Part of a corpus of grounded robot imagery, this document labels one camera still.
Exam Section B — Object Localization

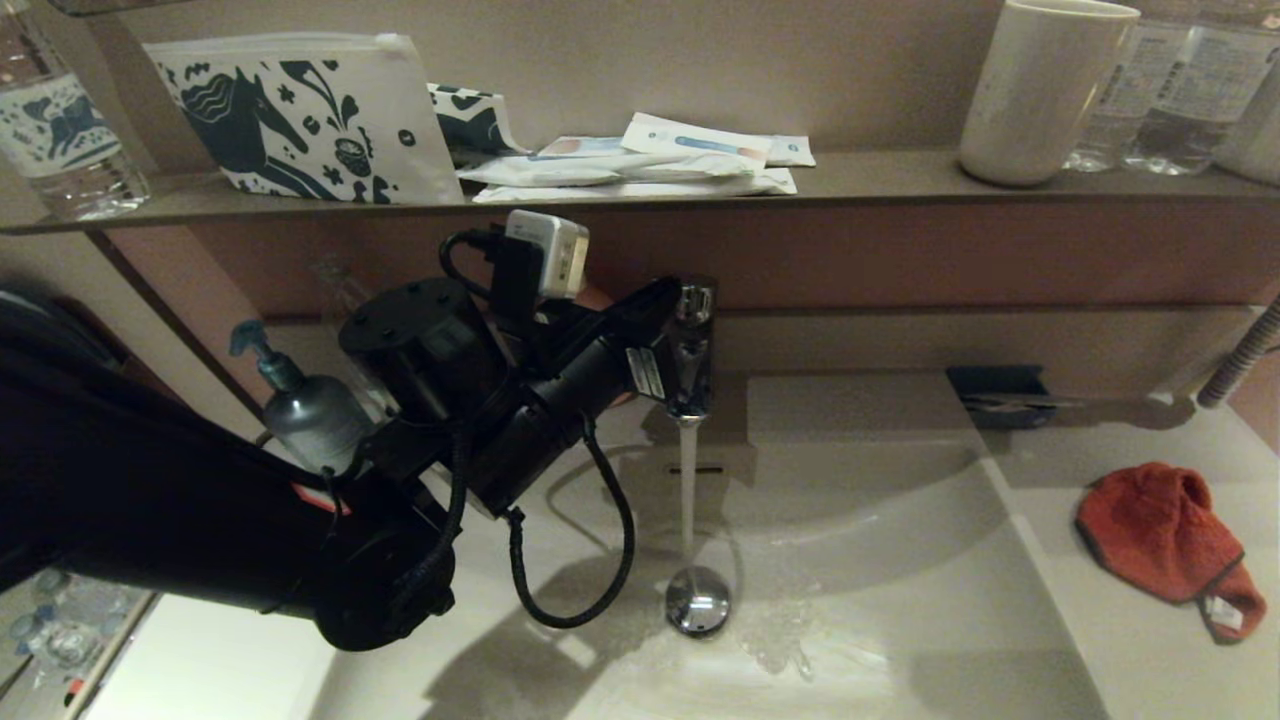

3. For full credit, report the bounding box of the chrome lever faucet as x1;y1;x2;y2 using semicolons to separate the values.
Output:
665;280;719;426

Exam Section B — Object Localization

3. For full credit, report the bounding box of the orange-red microfibre cloth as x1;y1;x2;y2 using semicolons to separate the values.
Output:
1075;461;1266;644

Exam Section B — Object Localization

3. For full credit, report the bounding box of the white ceramic sink basin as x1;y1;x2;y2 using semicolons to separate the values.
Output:
330;375;1111;720

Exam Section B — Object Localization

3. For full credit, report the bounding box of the flat white sachet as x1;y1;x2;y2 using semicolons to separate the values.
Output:
472;168;798;204

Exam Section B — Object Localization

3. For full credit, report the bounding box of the long white sachet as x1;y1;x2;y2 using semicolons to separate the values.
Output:
457;152;761;189

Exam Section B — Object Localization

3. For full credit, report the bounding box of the white sachet with pink print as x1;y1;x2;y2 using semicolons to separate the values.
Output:
535;136;641;159

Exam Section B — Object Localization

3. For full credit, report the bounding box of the white toothbrush sachet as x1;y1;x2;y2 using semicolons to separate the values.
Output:
620;112;773;169

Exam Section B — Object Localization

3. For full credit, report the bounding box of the chrome drain stopper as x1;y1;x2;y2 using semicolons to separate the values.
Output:
665;565;734;638

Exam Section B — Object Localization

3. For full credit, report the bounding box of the small white patterned pouch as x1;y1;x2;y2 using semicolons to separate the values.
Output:
427;83;531;166

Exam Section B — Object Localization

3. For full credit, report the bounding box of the dark teal pump bottle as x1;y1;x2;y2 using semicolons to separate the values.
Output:
230;320;376;476

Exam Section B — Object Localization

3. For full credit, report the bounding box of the white horse print pouch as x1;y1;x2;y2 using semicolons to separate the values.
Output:
142;33;466;205

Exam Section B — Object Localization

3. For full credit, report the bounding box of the dark teal box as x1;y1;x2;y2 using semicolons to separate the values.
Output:
946;365;1051;431

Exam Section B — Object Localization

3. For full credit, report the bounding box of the white ceramic cup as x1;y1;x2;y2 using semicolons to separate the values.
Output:
1215;70;1280;187
958;0;1141;188

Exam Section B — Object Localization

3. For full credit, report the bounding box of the clear water bottle white label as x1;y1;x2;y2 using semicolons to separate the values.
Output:
1120;0;1280;177
1065;0;1151;173

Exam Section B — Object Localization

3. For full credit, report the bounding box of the shrink-wrapped water bottle pack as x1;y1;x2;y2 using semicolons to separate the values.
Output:
0;570;151;701

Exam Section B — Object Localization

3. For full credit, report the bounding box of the water bottle blue print label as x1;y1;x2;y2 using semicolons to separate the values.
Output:
0;0;153;221

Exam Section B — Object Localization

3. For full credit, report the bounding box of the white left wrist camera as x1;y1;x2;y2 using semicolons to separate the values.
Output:
505;210;591;301

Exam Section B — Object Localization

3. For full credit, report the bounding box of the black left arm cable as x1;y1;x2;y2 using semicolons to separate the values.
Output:
440;230;637;631

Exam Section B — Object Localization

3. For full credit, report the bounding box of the brown wall shelf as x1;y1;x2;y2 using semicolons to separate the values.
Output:
0;148;1280;235

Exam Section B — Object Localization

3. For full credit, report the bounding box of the grey corrugated hose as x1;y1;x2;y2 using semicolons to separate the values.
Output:
1197;292;1280;409

